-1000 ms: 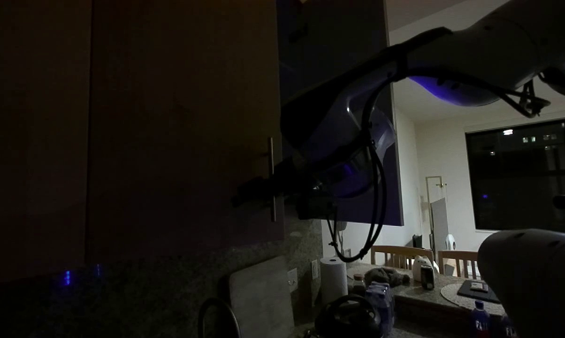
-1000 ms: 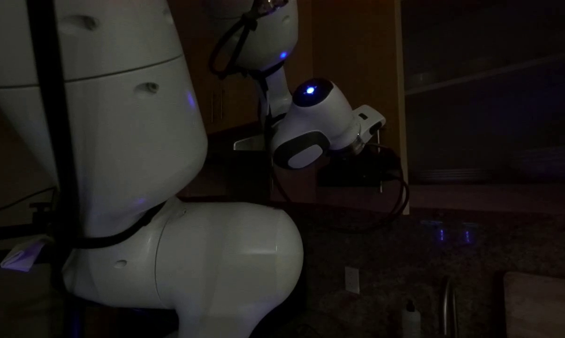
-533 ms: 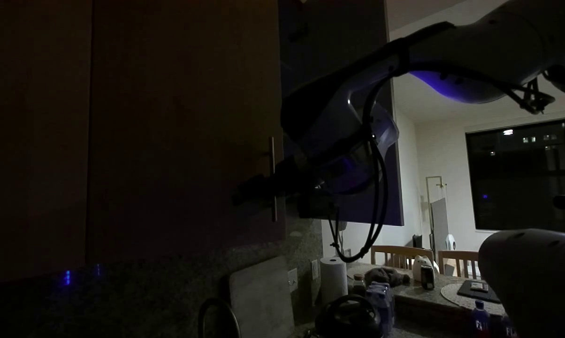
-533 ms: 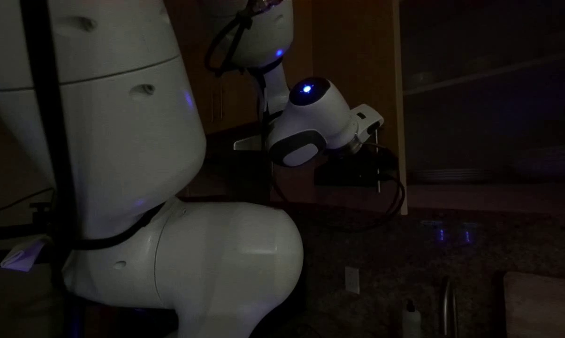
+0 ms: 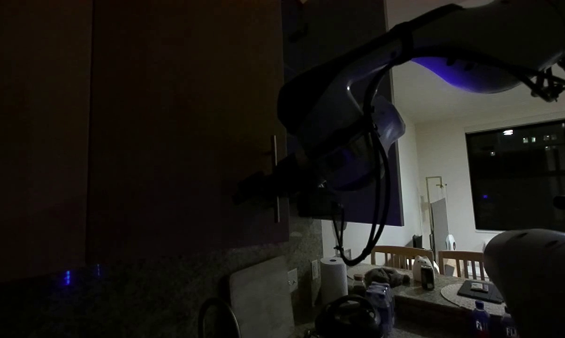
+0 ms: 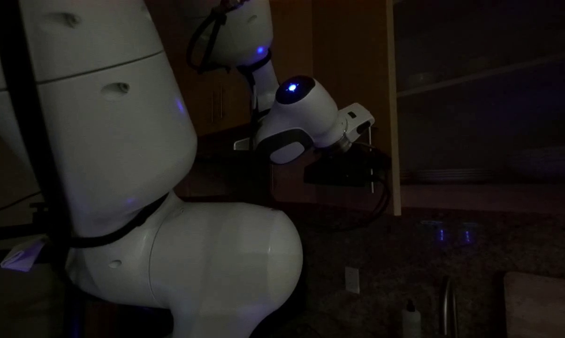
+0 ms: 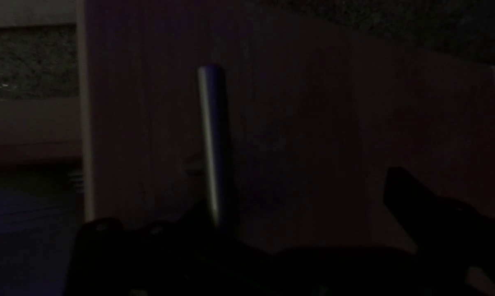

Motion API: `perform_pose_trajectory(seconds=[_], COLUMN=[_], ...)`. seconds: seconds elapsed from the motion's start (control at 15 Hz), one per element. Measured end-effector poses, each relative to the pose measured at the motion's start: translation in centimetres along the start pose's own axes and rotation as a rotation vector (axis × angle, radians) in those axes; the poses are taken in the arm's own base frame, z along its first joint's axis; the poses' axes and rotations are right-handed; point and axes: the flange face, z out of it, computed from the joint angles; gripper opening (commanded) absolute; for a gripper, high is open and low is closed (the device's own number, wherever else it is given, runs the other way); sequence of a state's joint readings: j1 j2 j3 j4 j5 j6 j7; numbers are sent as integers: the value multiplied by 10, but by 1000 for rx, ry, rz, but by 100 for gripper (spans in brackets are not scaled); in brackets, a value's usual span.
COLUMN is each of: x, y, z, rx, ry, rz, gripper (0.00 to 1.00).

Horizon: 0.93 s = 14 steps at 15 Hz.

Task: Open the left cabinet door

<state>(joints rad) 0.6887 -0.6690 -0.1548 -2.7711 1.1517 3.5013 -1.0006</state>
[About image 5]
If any wooden chair back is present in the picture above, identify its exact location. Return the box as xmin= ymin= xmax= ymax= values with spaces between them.
xmin=437 ymin=249 xmax=491 ymax=281

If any dark window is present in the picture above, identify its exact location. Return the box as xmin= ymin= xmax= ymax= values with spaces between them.
xmin=463 ymin=116 xmax=565 ymax=234

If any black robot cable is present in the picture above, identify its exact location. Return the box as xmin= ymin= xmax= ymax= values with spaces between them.
xmin=330 ymin=58 xmax=396 ymax=268

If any dark bag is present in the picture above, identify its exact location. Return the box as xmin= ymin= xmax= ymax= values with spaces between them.
xmin=362 ymin=266 xmax=414 ymax=291

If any curved metal faucet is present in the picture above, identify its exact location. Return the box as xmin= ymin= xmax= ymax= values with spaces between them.
xmin=197 ymin=294 xmax=242 ymax=338

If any blue capped water bottle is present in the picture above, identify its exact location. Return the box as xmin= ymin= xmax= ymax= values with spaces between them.
xmin=469 ymin=298 xmax=491 ymax=338

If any flat dark cabinet door panel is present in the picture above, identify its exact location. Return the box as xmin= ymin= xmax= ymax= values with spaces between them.
xmin=279 ymin=0 xmax=405 ymax=227

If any black flat tablet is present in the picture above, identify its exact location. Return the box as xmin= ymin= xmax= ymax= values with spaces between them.
xmin=456 ymin=278 xmax=506 ymax=306

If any white paper towel roll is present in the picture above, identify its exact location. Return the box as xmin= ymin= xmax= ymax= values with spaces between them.
xmin=317 ymin=255 xmax=351 ymax=308

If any pale cutting board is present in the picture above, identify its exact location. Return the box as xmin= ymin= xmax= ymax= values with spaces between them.
xmin=225 ymin=253 xmax=298 ymax=338

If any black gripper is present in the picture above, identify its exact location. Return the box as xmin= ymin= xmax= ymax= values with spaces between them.
xmin=232 ymin=144 xmax=343 ymax=206

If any white countertop appliance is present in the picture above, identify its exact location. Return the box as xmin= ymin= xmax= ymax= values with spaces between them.
xmin=411 ymin=253 xmax=441 ymax=293

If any round placemat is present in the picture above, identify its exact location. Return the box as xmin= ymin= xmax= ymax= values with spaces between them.
xmin=439 ymin=278 xmax=512 ymax=315

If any wooden cabinet door with handle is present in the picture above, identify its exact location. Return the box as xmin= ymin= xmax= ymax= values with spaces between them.
xmin=92 ymin=0 xmax=291 ymax=259

